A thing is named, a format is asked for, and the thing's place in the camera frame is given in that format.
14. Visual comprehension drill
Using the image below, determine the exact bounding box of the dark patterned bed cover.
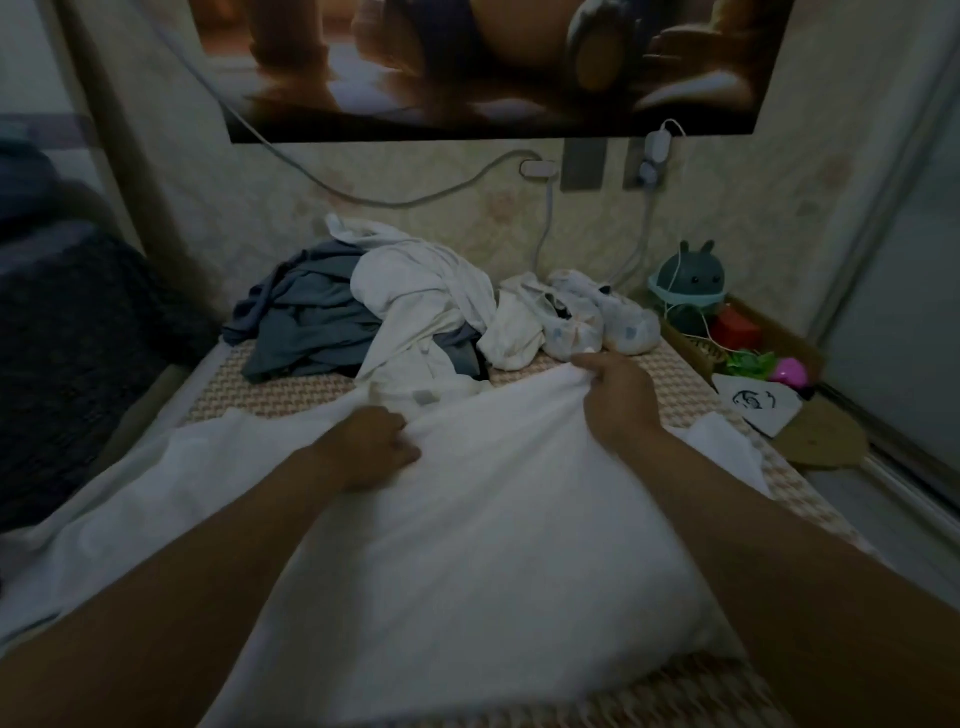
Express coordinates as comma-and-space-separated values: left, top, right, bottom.
0, 225, 227, 534

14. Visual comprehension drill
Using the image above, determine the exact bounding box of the grey wall socket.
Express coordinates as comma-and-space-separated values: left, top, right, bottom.
559, 139, 606, 192

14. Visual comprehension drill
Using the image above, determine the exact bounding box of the white printed card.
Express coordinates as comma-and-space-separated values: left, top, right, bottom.
711, 373, 804, 440

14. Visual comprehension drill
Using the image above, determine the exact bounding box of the grey sliding door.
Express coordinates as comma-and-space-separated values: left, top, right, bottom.
810, 90, 960, 527

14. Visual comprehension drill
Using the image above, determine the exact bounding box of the white printed slipper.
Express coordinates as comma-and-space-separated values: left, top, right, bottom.
547, 267, 662, 357
502, 273, 605, 362

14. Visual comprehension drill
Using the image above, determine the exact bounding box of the thin white charger cable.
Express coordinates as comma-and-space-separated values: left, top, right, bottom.
607, 180, 662, 294

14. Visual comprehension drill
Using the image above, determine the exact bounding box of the person's right forearm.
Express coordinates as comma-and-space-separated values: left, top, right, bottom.
630, 427, 960, 728

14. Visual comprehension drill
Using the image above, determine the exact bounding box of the grey-green pillow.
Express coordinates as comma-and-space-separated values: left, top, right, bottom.
0, 139, 69, 239

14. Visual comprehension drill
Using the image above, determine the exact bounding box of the green toy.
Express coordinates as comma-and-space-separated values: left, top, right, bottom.
720, 349, 779, 380

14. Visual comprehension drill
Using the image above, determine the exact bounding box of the teal round bunny lamp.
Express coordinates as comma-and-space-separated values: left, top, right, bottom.
648, 240, 729, 317

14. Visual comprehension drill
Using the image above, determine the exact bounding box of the cartoon bear wall poster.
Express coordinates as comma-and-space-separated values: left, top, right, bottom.
187, 0, 797, 147

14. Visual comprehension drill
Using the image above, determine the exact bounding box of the pink ball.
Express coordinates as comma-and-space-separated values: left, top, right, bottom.
769, 357, 812, 392

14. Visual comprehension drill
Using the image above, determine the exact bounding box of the person's left forearm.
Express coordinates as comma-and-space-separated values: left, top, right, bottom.
0, 450, 354, 728

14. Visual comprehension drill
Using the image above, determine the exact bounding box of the person's left hand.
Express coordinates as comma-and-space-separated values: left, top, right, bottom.
307, 405, 425, 494

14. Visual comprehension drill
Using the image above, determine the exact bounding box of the white charger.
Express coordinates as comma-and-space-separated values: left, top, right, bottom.
640, 127, 677, 189

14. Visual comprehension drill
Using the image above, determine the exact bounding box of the person's right hand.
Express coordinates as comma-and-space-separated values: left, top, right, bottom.
570, 349, 669, 456

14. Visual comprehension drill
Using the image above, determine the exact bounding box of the wooden bedside tray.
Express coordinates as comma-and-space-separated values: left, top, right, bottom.
660, 292, 872, 470

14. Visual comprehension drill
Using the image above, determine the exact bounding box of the long white cable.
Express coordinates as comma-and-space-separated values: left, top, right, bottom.
112, 0, 560, 212

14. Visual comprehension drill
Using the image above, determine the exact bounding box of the pile of grey-blue clothes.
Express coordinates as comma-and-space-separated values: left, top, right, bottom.
222, 240, 489, 384

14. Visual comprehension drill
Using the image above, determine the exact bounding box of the red toy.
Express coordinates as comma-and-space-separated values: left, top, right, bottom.
709, 304, 764, 351

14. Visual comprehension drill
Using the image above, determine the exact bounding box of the white T-shirt with letter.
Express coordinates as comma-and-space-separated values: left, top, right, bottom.
0, 360, 774, 728

